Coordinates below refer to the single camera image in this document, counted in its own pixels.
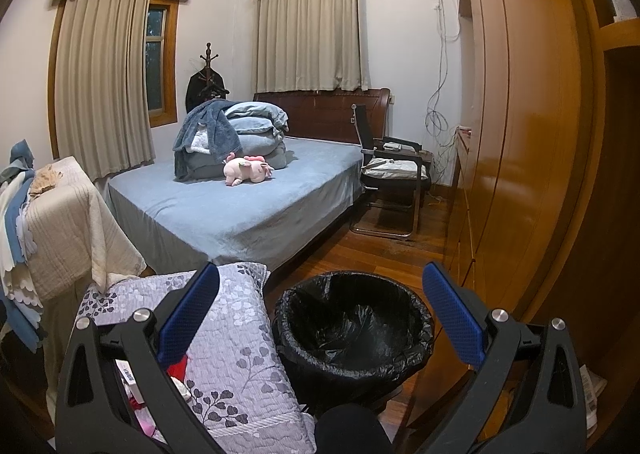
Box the white alcohol pad box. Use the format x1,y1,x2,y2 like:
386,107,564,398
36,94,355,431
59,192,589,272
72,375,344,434
115,360,144,405

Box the hanging white cables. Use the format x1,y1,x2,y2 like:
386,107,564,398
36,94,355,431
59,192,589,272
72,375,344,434
423,0,462,185

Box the beige left window curtain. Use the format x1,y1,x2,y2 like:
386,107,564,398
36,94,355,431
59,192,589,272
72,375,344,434
53,0,155,180

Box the bed with blue sheet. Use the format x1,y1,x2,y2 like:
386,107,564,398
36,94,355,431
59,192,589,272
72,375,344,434
103,135,366,275

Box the black metal frame chair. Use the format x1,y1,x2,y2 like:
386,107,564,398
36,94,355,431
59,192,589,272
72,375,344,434
349,104,433,240

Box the coat rack with dark coat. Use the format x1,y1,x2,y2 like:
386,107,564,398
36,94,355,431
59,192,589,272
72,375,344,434
186,43,229,112

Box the black lined trash bin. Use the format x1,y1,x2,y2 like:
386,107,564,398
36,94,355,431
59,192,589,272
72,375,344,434
272,271,434,417

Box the dark wooden headboard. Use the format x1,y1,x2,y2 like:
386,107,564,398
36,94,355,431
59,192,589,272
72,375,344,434
254,88,392,144

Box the grey floral quilted cover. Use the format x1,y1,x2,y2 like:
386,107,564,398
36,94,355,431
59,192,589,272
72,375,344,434
75,261,317,454

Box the beige right window curtain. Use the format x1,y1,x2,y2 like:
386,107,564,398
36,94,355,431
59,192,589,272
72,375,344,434
255,0,370,93

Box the pink plush pig toy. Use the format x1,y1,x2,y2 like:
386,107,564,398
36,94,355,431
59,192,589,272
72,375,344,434
224,153,273,186

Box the beige window curtain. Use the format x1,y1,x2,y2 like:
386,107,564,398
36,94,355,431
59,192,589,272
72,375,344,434
255,0,370,93
53,0,155,180

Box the wooden wardrobe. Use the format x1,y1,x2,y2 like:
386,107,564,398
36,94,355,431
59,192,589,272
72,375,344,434
445,0,639,453

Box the red white plastic bag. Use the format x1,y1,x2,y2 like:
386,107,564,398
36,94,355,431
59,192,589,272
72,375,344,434
126,356,191,410

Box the wooden framed window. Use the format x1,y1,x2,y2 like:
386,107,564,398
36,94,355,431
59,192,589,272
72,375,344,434
144,0,179,128

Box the blue white scalloped cloth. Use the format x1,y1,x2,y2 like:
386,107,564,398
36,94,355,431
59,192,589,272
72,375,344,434
1,140,43,353

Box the folded blue grey bedding pile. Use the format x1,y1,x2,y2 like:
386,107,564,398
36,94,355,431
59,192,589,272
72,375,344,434
172,98,288,182

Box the beige blanket on rack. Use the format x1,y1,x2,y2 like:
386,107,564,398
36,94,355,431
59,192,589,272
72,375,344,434
26,157,146,301

